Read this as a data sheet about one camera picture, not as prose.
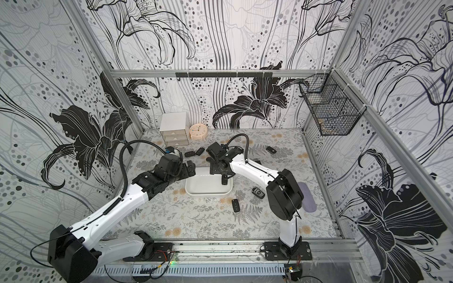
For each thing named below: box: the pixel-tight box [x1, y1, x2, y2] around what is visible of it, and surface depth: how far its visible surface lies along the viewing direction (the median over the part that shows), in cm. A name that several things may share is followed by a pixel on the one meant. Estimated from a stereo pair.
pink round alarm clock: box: [188, 123, 209, 140], surface depth 117 cm
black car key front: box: [231, 198, 241, 213], surface depth 86 cm
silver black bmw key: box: [251, 186, 266, 200], surface depth 90 cm
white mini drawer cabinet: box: [159, 112, 190, 147], surface depth 109 cm
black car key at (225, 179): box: [221, 173, 229, 186], surface depth 96 cm
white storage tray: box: [185, 166, 234, 196], surface depth 94 cm
